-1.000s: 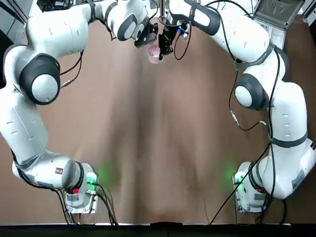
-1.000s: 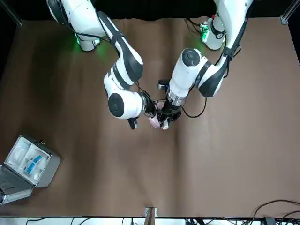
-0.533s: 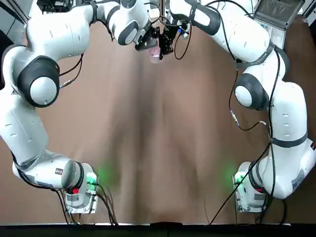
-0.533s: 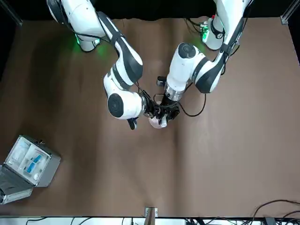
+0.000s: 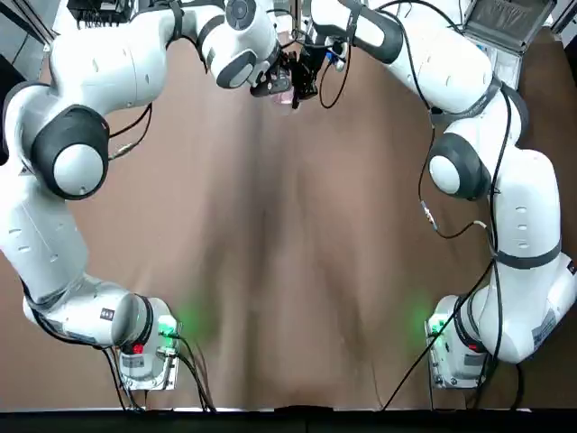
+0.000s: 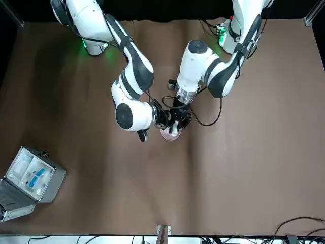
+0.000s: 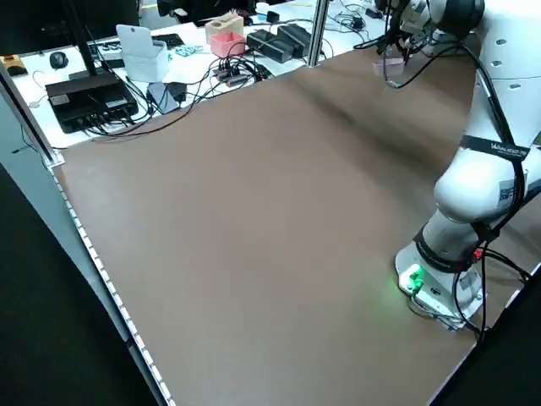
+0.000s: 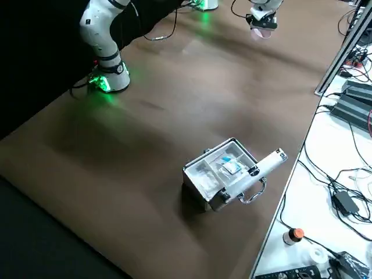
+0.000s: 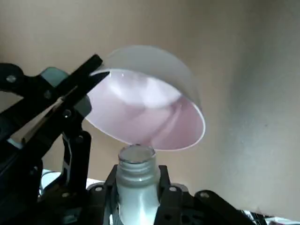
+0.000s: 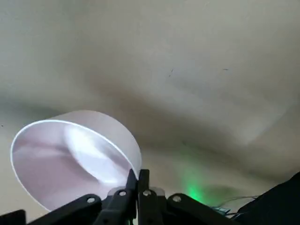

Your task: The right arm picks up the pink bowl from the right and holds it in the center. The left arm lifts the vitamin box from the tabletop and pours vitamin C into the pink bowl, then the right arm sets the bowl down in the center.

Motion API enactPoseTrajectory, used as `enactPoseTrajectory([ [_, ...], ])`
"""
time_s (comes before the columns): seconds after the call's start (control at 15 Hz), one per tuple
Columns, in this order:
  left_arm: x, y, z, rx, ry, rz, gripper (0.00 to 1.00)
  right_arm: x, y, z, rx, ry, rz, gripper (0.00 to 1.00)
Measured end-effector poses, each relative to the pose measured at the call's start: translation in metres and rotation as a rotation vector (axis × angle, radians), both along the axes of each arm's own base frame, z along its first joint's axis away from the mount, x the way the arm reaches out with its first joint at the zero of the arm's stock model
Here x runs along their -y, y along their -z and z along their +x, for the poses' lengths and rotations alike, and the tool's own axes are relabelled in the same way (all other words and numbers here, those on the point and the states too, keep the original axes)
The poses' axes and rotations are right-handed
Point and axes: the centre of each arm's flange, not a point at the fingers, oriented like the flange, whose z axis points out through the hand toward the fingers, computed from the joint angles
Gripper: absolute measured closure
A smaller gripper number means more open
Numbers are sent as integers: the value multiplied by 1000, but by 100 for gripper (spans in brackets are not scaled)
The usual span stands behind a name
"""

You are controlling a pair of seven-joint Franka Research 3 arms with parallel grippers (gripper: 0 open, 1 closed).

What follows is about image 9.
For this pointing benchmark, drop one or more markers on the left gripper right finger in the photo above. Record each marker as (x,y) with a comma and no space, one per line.
(178,206)

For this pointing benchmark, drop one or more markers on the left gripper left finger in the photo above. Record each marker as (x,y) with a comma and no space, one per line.
(93,206)

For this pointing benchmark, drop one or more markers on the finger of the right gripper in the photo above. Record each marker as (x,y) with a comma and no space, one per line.
(35,86)
(75,152)

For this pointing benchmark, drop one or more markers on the pink bowl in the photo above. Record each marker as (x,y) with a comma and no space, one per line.
(145,112)

